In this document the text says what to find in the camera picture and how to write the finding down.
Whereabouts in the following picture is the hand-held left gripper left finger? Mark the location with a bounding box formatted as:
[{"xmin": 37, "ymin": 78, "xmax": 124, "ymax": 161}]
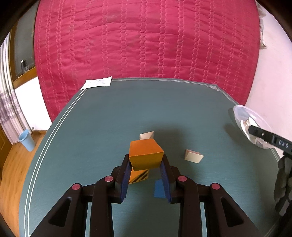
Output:
[{"xmin": 30, "ymin": 154, "xmax": 133, "ymax": 237}]

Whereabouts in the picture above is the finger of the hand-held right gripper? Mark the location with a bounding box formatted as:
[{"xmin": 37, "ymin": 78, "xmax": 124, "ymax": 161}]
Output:
[{"xmin": 248, "ymin": 125, "xmax": 275, "ymax": 143}]

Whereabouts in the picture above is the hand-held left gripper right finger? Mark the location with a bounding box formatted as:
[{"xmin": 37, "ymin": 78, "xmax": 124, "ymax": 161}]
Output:
[{"xmin": 160, "ymin": 154, "xmax": 256, "ymax": 237}]

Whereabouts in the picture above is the blue pyramid block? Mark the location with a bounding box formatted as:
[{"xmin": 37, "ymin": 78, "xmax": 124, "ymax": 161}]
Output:
[{"xmin": 153, "ymin": 180, "xmax": 166, "ymax": 198}]

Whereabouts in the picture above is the white round jar cap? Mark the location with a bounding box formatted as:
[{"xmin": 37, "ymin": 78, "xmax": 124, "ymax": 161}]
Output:
[{"xmin": 241, "ymin": 117, "xmax": 263, "ymax": 144}]

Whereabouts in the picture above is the orange striped wedge block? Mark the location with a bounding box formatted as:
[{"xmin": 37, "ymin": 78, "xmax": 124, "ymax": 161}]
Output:
[
  {"xmin": 128, "ymin": 169, "xmax": 150, "ymax": 184},
  {"xmin": 128, "ymin": 139, "xmax": 164, "ymax": 171}
]

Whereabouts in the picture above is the clear plastic bowl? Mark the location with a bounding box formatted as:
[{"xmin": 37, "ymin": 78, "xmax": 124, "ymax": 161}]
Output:
[{"xmin": 233, "ymin": 105, "xmax": 276, "ymax": 149}]

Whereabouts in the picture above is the person's right hand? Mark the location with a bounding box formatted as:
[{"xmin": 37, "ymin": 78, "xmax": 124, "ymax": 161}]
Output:
[{"xmin": 274, "ymin": 156, "xmax": 292, "ymax": 216}]

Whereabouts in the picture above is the green table mat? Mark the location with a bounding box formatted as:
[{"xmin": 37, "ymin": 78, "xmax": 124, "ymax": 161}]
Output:
[{"xmin": 19, "ymin": 78, "xmax": 281, "ymax": 237}]

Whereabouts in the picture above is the white fabric item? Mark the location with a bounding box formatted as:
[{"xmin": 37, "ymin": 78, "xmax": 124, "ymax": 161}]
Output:
[{"xmin": 257, "ymin": 5, "xmax": 268, "ymax": 48}]

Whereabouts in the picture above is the white paper slip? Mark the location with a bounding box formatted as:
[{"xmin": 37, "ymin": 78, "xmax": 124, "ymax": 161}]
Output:
[{"xmin": 80, "ymin": 76, "xmax": 113, "ymax": 90}]

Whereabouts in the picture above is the blue waste bin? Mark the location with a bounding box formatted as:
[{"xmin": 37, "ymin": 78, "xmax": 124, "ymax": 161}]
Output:
[{"xmin": 18, "ymin": 129, "xmax": 35, "ymax": 151}]

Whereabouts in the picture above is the white patterned curtain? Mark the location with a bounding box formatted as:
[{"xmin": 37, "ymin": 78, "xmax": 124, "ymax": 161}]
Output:
[{"xmin": 0, "ymin": 32, "xmax": 31, "ymax": 144}]

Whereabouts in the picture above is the red quilted blanket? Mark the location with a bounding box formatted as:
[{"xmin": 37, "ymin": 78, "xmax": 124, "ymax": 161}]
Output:
[{"xmin": 34, "ymin": 0, "xmax": 262, "ymax": 122}]

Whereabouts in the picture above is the wooden window frame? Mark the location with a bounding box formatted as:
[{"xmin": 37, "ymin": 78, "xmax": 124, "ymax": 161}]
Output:
[{"xmin": 9, "ymin": 14, "xmax": 38, "ymax": 88}]

